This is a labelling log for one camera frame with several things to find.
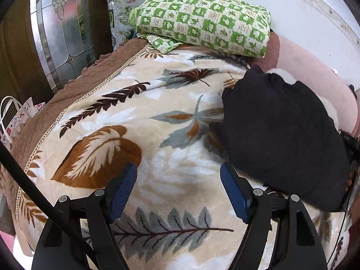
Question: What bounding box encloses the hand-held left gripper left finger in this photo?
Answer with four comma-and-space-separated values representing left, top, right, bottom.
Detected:
31, 162, 138, 270

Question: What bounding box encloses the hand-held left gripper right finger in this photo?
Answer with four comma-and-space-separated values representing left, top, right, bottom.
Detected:
220, 162, 328, 270

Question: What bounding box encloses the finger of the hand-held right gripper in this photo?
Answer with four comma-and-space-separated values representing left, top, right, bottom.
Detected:
339, 129, 360, 211

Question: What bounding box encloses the green checked quilt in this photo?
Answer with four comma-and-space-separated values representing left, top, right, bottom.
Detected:
129, 0, 272, 58

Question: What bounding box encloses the black cable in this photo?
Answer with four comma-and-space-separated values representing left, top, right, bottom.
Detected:
0, 141, 97, 261

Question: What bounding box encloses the printed pillow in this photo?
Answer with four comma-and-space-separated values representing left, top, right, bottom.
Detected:
106, 0, 142, 50

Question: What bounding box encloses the leaf print blanket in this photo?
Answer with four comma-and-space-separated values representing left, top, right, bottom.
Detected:
15, 43, 352, 270

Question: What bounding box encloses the printed paper bag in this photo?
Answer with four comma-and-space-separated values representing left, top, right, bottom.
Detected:
0, 96, 46, 153

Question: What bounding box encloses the brown quilted bed cover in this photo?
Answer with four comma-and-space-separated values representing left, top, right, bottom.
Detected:
0, 38, 153, 257

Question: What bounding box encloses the black coat with fur collar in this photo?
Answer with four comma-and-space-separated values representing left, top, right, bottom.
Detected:
221, 65, 353, 213

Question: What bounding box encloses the leaded glass door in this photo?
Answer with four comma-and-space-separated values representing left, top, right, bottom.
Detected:
29, 0, 97, 91

